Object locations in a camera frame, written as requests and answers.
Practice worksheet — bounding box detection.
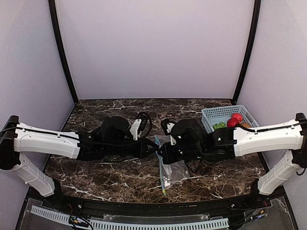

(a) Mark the clear zip top bag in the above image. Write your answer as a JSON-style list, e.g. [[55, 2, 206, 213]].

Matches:
[[154, 134, 192, 196]]

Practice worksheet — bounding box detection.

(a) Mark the green grapes bunch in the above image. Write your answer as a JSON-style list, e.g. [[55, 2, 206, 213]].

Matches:
[[213, 122, 227, 130]]

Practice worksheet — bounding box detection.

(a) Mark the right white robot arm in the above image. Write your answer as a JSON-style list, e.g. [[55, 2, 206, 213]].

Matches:
[[157, 113, 307, 196]]

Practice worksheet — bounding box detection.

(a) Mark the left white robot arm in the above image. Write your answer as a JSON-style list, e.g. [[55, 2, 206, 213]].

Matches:
[[0, 113, 158, 197]]

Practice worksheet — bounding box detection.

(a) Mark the light blue plastic basket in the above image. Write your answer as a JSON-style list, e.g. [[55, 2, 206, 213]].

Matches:
[[201, 105, 259, 133]]

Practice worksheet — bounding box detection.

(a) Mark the red apple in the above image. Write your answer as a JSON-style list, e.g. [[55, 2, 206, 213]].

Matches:
[[232, 113, 243, 123]]

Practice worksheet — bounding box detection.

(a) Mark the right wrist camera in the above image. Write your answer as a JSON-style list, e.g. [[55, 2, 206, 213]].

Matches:
[[161, 118, 177, 146]]

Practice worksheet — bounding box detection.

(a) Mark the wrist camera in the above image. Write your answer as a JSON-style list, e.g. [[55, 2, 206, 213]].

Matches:
[[130, 112, 153, 141], [161, 118, 177, 146]]

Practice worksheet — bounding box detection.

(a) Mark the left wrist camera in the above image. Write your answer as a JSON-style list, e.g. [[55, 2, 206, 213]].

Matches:
[[130, 112, 153, 141]]

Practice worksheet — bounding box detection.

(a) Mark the grey slotted cable duct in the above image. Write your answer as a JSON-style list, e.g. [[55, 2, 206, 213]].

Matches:
[[30, 205, 229, 230]]

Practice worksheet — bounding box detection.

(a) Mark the black front rail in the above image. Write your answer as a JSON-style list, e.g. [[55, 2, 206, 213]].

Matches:
[[44, 195, 268, 217]]

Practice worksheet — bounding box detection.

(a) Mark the right black frame post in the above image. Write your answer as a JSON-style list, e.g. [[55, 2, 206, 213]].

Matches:
[[231, 0, 261, 105]]

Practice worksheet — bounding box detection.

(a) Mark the black frame post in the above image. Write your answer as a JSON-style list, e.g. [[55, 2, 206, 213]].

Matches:
[[231, 0, 261, 105], [48, 0, 79, 104]]

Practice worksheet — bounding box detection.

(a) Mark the left black frame post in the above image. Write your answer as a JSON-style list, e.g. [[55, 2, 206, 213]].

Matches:
[[48, 0, 79, 104]]

